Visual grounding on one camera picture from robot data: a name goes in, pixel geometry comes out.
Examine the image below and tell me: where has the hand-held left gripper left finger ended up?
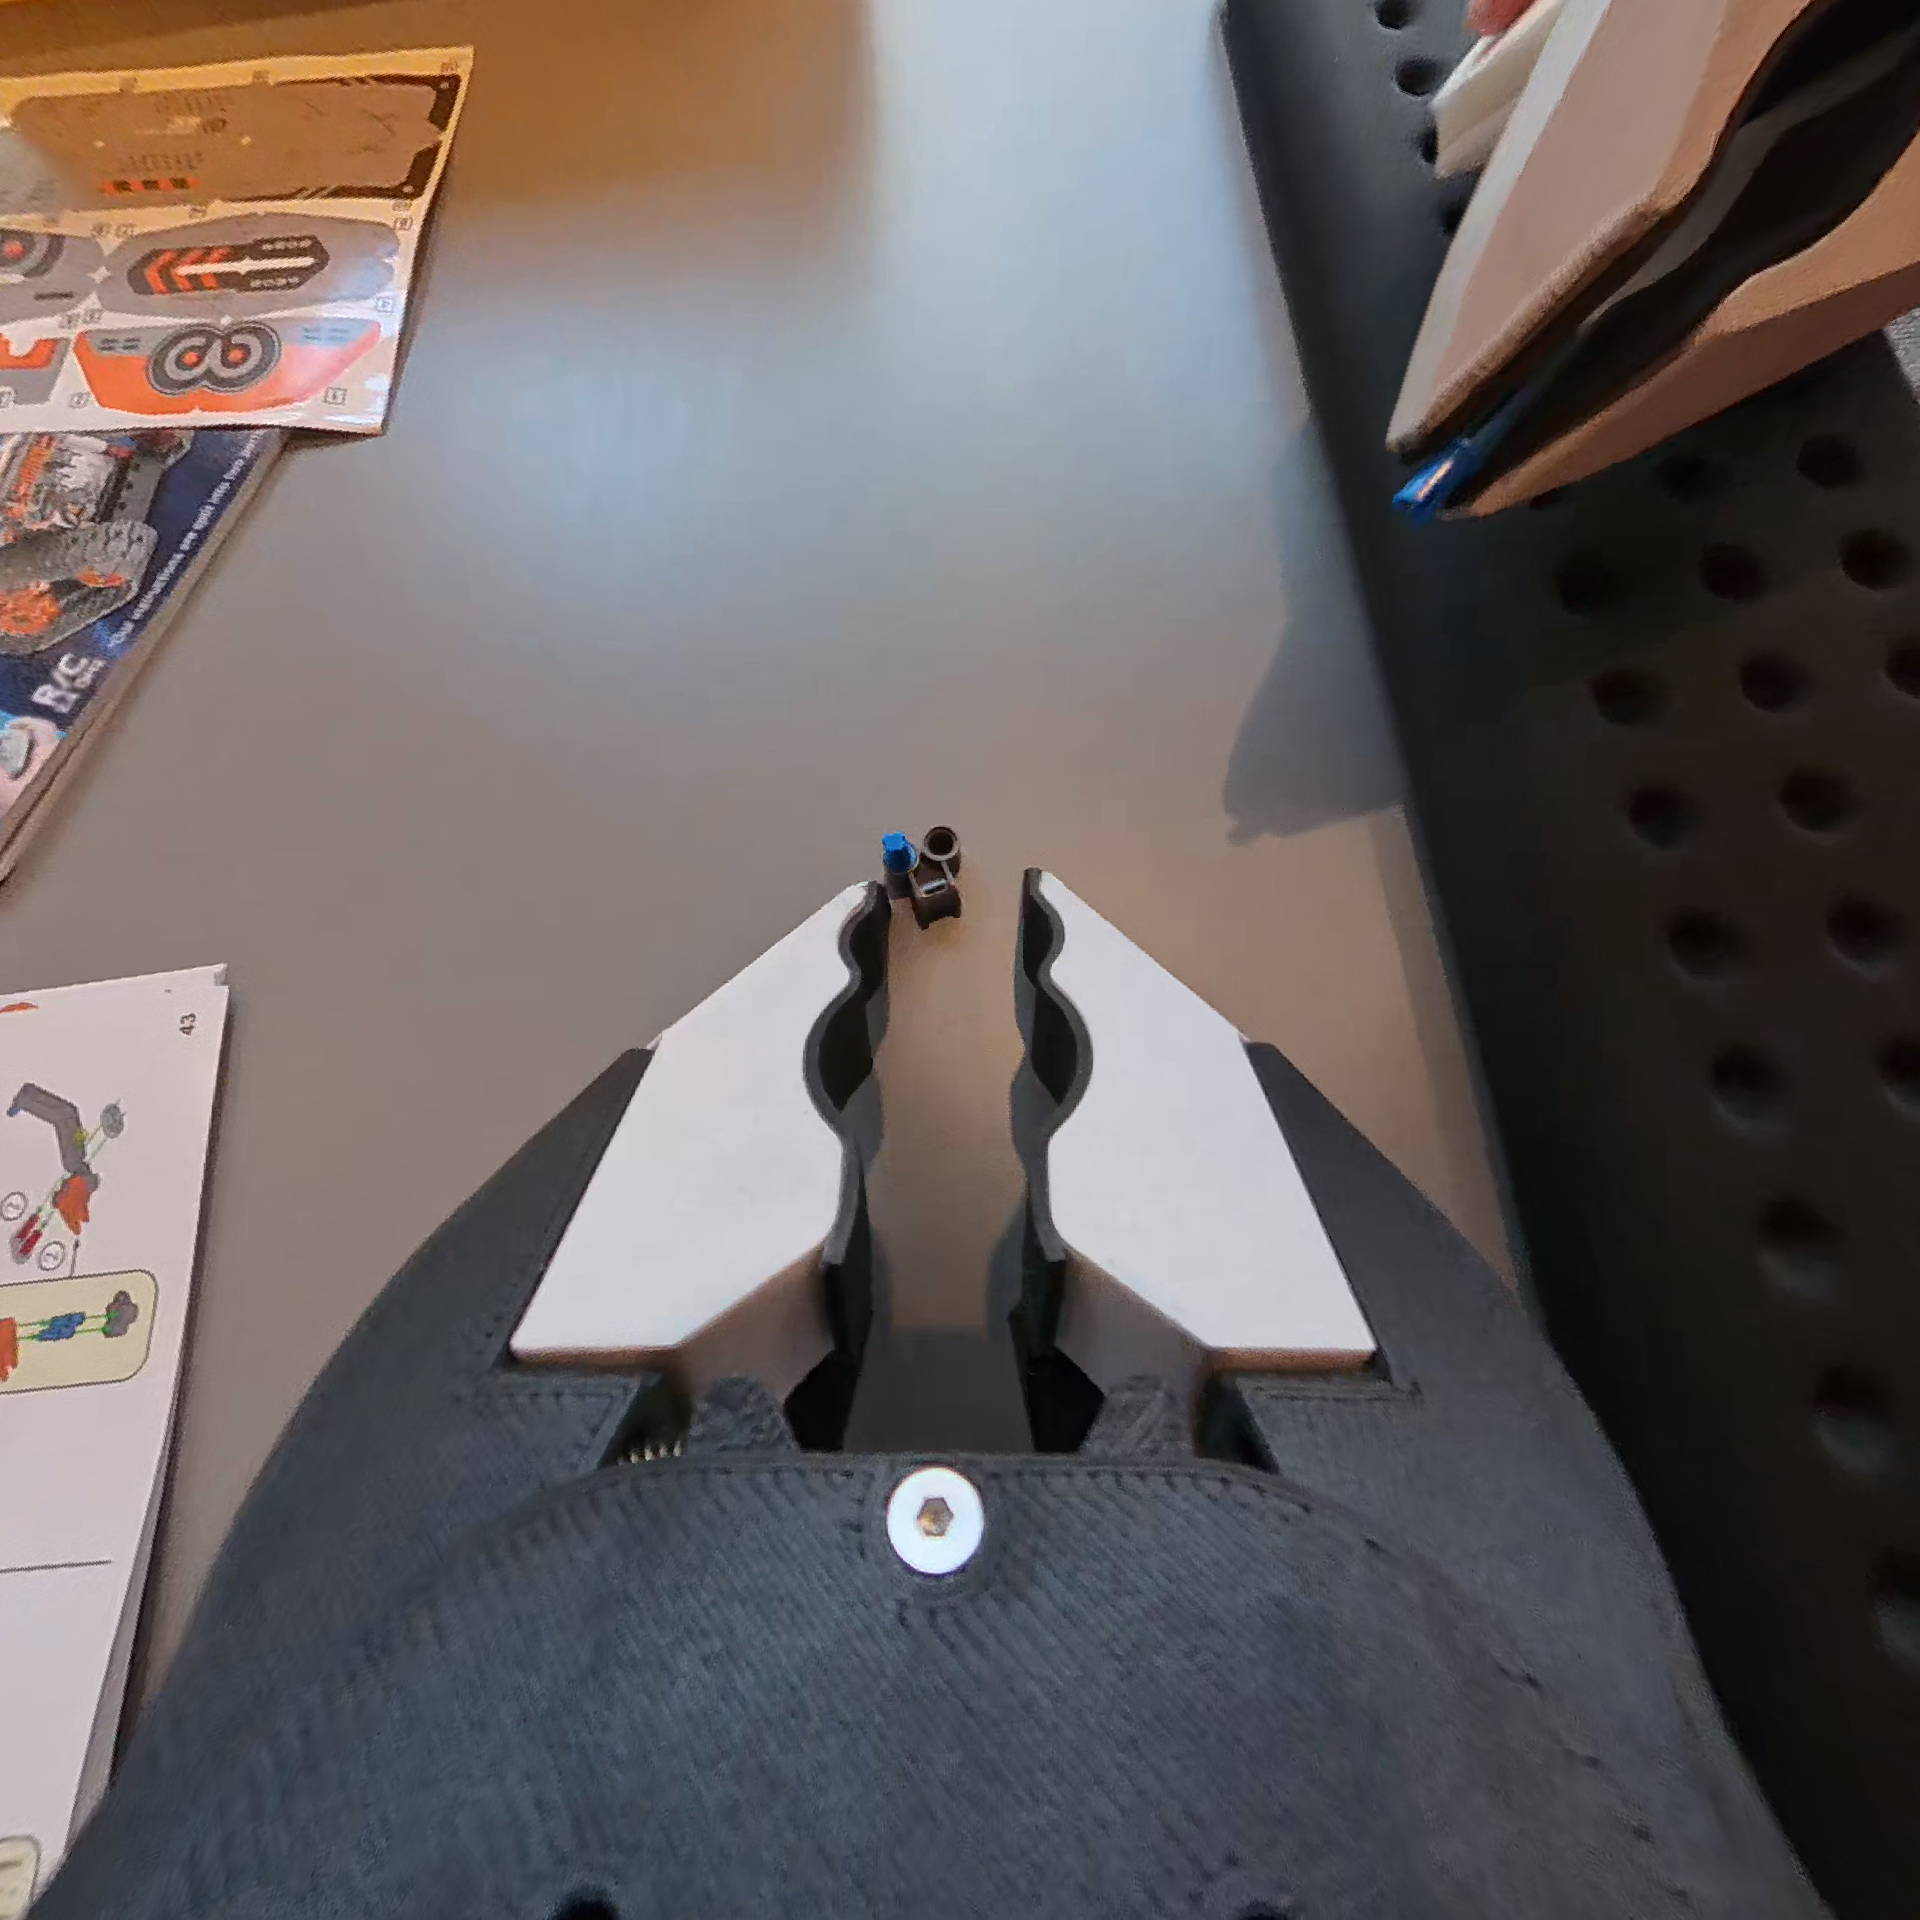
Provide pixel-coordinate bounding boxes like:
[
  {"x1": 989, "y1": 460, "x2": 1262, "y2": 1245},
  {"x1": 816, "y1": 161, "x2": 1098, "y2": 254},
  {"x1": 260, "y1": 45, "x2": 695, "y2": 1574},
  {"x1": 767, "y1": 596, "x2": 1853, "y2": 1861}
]
[{"x1": 508, "y1": 879, "x2": 894, "y2": 1411}]

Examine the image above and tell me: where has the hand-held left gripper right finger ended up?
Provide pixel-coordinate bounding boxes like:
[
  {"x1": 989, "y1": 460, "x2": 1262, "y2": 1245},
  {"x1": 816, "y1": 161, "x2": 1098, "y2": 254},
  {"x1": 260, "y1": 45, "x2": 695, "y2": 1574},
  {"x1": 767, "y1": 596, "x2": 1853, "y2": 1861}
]
[{"x1": 1013, "y1": 867, "x2": 1380, "y2": 1411}]

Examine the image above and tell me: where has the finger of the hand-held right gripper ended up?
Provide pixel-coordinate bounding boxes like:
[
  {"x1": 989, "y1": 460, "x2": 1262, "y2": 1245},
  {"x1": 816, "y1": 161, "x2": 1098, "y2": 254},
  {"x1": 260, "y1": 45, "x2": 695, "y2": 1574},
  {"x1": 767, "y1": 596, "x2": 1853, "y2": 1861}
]
[
  {"x1": 1457, "y1": 29, "x2": 1920, "y2": 522},
  {"x1": 1387, "y1": 0, "x2": 1892, "y2": 459}
]

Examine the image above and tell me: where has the dark grey tube connector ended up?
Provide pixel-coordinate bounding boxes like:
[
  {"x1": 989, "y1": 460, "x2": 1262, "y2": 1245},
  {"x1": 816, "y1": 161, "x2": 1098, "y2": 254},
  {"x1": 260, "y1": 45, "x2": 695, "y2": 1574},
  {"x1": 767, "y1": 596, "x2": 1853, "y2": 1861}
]
[{"x1": 885, "y1": 825, "x2": 966, "y2": 928}]

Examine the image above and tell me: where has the grey desk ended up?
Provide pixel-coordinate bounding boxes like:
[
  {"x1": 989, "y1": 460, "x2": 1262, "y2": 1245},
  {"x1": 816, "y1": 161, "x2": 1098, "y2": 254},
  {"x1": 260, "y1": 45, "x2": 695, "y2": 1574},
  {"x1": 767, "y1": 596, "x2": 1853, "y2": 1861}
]
[{"x1": 0, "y1": 0, "x2": 1517, "y2": 1712}]

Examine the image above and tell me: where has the black perforated chair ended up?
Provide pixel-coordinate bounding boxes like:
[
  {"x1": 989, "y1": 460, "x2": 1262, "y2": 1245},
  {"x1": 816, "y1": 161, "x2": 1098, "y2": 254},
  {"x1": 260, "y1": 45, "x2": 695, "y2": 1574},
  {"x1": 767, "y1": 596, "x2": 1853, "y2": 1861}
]
[{"x1": 1219, "y1": 0, "x2": 1920, "y2": 1920}]

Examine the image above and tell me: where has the open white instruction booklet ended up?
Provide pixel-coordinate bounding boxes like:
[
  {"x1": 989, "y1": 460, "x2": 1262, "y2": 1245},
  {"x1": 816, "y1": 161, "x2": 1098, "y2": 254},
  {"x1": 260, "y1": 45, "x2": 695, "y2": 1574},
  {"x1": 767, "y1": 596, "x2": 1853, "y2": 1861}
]
[{"x1": 0, "y1": 964, "x2": 234, "y2": 1898}]

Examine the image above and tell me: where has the closed blue booklet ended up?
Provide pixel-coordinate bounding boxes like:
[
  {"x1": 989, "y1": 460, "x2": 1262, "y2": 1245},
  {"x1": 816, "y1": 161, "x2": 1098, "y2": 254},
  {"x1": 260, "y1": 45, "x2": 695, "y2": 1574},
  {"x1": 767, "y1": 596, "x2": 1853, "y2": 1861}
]
[{"x1": 0, "y1": 427, "x2": 290, "y2": 886}]

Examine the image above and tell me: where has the orange sticker sheet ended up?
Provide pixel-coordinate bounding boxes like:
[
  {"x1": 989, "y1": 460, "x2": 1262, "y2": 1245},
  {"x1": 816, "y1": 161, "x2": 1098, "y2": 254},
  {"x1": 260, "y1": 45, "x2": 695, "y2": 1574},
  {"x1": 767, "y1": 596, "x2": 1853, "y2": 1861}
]
[{"x1": 0, "y1": 45, "x2": 477, "y2": 437}]

